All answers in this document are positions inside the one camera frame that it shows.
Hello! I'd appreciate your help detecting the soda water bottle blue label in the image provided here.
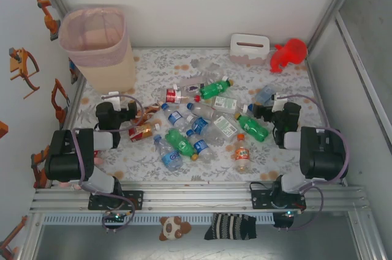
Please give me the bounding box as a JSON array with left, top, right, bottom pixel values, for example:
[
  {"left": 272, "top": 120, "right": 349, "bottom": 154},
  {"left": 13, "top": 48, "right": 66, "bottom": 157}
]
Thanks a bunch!
[{"left": 254, "top": 84, "right": 278, "bottom": 106}]

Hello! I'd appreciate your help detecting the green bottle with yellow cap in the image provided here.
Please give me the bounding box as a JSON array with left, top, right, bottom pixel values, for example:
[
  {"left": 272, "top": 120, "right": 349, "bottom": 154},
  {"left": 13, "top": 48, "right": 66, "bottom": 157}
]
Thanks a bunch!
[
  {"left": 234, "top": 112, "right": 270, "bottom": 142},
  {"left": 199, "top": 79, "right": 235, "bottom": 100},
  {"left": 164, "top": 128, "right": 200, "bottom": 162}
]

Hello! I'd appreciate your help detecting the brown label bottle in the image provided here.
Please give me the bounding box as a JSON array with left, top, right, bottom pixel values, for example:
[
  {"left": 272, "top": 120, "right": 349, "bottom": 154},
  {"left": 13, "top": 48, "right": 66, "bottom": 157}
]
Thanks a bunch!
[
  {"left": 128, "top": 122, "right": 162, "bottom": 143},
  {"left": 143, "top": 105, "right": 160, "bottom": 120}
]

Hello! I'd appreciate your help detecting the clear bottle white green label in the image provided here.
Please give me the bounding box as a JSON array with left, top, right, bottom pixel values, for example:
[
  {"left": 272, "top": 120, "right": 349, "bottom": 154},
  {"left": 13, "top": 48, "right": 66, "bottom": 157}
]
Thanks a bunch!
[
  {"left": 213, "top": 95, "right": 249, "bottom": 114},
  {"left": 213, "top": 115, "right": 237, "bottom": 143}
]

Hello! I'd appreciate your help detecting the orange juice bottle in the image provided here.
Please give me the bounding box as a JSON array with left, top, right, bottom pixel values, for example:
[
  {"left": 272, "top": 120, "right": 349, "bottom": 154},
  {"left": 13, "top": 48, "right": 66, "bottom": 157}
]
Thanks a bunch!
[{"left": 230, "top": 133, "right": 251, "bottom": 174}]

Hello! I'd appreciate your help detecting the red label bottle red cap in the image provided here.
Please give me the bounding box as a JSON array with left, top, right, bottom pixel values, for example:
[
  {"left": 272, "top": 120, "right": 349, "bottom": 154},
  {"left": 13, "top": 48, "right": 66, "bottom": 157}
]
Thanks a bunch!
[{"left": 165, "top": 87, "right": 202, "bottom": 105}]

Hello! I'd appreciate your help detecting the clear bottle dark blue label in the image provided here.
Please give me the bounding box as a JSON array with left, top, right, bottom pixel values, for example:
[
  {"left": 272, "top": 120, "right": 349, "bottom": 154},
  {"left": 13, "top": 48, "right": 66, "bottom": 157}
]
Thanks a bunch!
[
  {"left": 161, "top": 103, "right": 189, "bottom": 129},
  {"left": 186, "top": 114, "right": 224, "bottom": 144},
  {"left": 186, "top": 130, "right": 217, "bottom": 163}
]

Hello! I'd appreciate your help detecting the clear bottle light blue label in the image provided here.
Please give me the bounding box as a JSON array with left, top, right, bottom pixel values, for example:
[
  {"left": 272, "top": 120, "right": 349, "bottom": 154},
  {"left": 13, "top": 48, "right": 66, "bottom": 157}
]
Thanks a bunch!
[{"left": 153, "top": 134, "right": 184, "bottom": 172}]

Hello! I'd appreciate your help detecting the clear bottle with blue cap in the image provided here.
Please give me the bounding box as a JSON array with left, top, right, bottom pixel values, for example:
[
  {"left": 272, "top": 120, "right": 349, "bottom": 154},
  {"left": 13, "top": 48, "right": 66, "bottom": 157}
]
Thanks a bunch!
[{"left": 186, "top": 102, "right": 219, "bottom": 120}]

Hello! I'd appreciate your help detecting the clear bottle with grape label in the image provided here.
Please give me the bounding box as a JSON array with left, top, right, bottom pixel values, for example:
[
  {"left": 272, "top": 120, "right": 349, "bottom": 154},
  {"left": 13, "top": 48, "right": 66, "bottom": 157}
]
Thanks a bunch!
[{"left": 171, "top": 76, "right": 205, "bottom": 93}]

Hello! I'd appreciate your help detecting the crushed clear bottle white cap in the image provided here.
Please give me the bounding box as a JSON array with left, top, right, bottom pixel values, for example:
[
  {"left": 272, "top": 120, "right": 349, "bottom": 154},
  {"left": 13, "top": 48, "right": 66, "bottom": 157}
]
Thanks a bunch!
[{"left": 190, "top": 59, "right": 230, "bottom": 83}]

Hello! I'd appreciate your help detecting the beige bin with pink liner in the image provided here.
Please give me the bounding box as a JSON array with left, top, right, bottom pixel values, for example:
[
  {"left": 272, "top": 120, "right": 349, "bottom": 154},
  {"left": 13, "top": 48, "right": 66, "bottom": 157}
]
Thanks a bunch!
[{"left": 58, "top": 3, "right": 137, "bottom": 92}]

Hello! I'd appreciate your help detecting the floral tablecloth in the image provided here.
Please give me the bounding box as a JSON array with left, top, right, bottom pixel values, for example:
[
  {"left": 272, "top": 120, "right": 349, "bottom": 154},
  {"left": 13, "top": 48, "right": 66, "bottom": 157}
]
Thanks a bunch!
[{"left": 66, "top": 47, "right": 339, "bottom": 183}]

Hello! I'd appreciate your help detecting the white pink tissue box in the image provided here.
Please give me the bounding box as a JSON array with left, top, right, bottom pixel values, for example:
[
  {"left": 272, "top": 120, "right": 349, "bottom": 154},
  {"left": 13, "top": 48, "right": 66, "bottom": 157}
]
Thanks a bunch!
[{"left": 229, "top": 33, "right": 270, "bottom": 65}]

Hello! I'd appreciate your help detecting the red plastic toy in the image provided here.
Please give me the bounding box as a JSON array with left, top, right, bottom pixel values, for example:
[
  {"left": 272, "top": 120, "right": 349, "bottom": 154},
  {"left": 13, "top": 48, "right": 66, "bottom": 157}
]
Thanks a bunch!
[{"left": 269, "top": 38, "right": 309, "bottom": 73}]

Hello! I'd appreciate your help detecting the black white striped sock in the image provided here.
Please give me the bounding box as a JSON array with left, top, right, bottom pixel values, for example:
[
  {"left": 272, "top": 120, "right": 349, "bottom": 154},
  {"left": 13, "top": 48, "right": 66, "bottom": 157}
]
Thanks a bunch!
[{"left": 204, "top": 212, "right": 257, "bottom": 241}]

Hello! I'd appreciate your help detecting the brown white panda plush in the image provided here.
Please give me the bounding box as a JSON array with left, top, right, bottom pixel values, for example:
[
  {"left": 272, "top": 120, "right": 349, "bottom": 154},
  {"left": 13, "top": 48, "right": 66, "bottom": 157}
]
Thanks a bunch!
[{"left": 158, "top": 215, "right": 193, "bottom": 242}]

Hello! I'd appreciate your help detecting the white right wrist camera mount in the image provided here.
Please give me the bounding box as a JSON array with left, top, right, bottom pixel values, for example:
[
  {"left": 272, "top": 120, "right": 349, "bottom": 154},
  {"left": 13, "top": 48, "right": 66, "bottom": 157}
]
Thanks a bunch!
[{"left": 271, "top": 92, "right": 288, "bottom": 113}]

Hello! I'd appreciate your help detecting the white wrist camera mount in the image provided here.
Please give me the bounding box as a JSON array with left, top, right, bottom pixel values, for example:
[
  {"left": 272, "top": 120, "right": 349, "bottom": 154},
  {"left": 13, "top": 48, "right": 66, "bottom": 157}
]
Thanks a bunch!
[
  {"left": 271, "top": 92, "right": 288, "bottom": 113},
  {"left": 107, "top": 91, "right": 121, "bottom": 111}
]

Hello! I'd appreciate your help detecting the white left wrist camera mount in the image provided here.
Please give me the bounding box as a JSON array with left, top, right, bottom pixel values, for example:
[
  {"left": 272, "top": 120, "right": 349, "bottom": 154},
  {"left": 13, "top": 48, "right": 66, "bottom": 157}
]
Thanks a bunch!
[{"left": 107, "top": 91, "right": 121, "bottom": 111}]

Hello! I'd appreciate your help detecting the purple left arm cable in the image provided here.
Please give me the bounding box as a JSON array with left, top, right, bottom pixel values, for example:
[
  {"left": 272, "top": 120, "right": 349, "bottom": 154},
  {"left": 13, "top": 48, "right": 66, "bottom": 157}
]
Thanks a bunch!
[{"left": 72, "top": 93, "right": 147, "bottom": 233}]

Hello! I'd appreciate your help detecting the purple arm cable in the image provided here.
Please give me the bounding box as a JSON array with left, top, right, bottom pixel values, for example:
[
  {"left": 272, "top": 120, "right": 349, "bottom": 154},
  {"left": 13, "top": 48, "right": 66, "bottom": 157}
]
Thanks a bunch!
[
  {"left": 72, "top": 93, "right": 147, "bottom": 233},
  {"left": 275, "top": 94, "right": 350, "bottom": 232}
]

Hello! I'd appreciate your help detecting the small blue orange wall model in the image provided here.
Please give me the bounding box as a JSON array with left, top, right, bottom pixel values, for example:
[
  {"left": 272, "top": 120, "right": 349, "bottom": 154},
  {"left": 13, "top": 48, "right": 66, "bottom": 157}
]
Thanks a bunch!
[{"left": 69, "top": 58, "right": 79, "bottom": 85}]

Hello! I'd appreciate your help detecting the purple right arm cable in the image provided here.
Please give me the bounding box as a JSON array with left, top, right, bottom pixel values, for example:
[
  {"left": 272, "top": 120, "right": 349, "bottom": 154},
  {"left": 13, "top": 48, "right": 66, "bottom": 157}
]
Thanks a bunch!
[{"left": 275, "top": 94, "right": 350, "bottom": 232}]

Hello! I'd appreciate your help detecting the orange claw wall model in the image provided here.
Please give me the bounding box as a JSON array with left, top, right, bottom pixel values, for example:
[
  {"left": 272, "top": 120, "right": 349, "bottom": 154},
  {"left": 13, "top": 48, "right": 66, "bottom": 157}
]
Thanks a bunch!
[{"left": 8, "top": 47, "right": 40, "bottom": 99}]

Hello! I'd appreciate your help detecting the white slotted cable duct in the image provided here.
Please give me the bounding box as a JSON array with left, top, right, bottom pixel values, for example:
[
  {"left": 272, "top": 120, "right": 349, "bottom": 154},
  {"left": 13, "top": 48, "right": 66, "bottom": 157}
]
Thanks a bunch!
[{"left": 42, "top": 213, "right": 275, "bottom": 225}]

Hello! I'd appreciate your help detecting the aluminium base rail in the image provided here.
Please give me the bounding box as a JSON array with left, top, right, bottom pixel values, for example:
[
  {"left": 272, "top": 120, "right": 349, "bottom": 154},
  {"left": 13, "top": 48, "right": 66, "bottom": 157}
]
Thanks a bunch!
[{"left": 29, "top": 182, "right": 367, "bottom": 214}]

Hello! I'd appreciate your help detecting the aluminium right frame post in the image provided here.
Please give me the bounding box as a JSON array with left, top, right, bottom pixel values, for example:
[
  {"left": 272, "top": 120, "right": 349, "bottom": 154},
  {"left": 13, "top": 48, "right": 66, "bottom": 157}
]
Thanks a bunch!
[{"left": 306, "top": 0, "right": 367, "bottom": 56}]

